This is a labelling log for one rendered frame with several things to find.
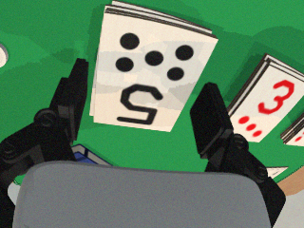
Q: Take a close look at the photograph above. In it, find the blue notebook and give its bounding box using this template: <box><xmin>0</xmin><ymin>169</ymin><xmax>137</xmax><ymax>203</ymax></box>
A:
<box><xmin>71</xmin><ymin>143</ymin><xmax>114</xmax><ymax>166</ymax></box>

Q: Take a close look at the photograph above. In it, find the green card cloth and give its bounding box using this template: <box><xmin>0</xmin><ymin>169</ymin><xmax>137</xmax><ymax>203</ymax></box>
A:
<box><xmin>0</xmin><ymin>0</ymin><xmax>304</xmax><ymax>182</ymax></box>

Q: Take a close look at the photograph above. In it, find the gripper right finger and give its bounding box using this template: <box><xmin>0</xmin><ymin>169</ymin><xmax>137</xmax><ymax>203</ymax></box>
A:
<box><xmin>190</xmin><ymin>82</ymin><xmax>286</xmax><ymax>228</ymax></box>

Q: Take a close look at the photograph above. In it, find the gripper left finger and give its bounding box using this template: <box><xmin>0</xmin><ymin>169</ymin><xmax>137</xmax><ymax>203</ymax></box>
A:
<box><xmin>0</xmin><ymin>58</ymin><xmax>89</xmax><ymax>228</ymax></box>

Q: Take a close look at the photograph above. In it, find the small white disc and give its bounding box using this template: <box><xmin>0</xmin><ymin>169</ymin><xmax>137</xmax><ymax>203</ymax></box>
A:
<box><xmin>0</xmin><ymin>44</ymin><xmax>9</xmax><ymax>67</ymax></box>

